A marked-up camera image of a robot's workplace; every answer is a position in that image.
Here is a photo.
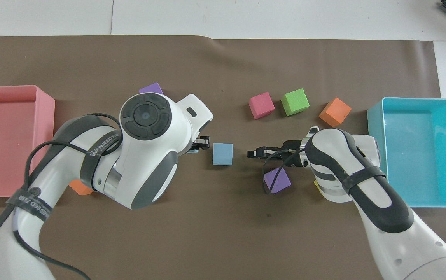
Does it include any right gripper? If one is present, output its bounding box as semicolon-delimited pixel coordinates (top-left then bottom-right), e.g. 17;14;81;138
282;139;305;168

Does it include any purple foam block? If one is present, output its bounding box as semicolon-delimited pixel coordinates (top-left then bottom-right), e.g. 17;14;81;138
139;82;164;95
263;167;292;194

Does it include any green foam block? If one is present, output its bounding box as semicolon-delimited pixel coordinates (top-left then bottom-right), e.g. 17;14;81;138
281;88;310;117

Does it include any pink foam block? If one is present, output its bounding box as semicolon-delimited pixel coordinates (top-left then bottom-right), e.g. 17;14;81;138
248;92;276;120

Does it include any orange foam block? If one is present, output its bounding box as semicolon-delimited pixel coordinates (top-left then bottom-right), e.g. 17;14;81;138
318;97;352;128
69;179;94;196

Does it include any teal plastic bin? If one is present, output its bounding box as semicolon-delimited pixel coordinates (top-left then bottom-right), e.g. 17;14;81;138
367;97;446;208

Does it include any pink plastic bin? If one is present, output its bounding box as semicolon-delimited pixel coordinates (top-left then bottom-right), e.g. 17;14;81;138
0;85;56;199

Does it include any black cable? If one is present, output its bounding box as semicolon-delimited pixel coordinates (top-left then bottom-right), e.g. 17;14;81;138
13;229;91;280
0;113;124;266
262;149;299;194

